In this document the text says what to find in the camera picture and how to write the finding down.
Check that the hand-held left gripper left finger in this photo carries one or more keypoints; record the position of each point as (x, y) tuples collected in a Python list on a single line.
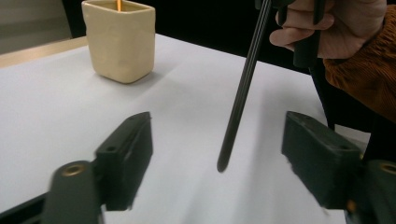
[(127, 161)]

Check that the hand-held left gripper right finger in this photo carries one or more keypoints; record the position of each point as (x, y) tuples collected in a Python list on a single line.
[(323, 161)]

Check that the black brush with square head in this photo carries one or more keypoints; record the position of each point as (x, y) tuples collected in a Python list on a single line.
[(246, 81)]

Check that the beige square cup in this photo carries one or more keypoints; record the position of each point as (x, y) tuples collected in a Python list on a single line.
[(121, 43)]

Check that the black brush with orange end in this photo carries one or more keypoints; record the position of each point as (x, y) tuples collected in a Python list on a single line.
[(119, 4)]

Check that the white table sheet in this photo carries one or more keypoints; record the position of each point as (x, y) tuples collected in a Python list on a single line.
[(62, 109)]

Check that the wooden table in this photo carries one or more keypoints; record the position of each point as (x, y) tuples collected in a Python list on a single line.
[(37, 54)]

